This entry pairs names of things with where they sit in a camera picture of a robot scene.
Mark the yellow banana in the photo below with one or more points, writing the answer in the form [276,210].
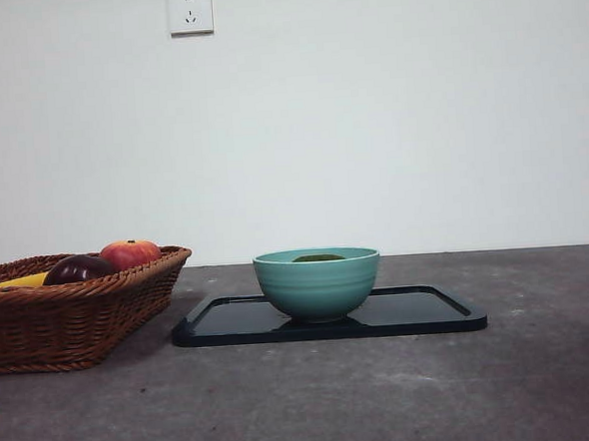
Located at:
[20,281]

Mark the brown wicker basket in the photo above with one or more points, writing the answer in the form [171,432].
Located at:
[56,325]

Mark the dark purple round fruit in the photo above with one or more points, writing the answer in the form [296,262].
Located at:
[80,268]

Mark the green avocado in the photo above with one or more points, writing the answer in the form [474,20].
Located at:
[318,258]

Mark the black rectangular tray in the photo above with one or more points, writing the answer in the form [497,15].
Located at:
[415,318]

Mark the white wall power socket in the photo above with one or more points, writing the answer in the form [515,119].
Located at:
[192,12]

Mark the red apple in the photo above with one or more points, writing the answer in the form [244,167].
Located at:
[129,252]

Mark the teal ceramic bowl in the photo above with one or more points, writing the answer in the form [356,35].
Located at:
[319,289]

